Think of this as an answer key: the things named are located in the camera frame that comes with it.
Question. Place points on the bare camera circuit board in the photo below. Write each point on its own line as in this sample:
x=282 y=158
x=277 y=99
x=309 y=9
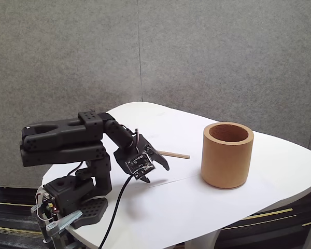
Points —
x=140 y=163

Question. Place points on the motor controller board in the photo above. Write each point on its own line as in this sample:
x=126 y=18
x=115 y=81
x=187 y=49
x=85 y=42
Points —
x=50 y=206

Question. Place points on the grey metal table clamp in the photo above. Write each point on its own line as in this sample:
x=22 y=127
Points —
x=67 y=219

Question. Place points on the wooden pen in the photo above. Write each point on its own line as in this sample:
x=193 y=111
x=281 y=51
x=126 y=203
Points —
x=176 y=154

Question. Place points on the cork pen holder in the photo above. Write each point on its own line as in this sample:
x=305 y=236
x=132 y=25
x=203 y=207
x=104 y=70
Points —
x=225 y=163

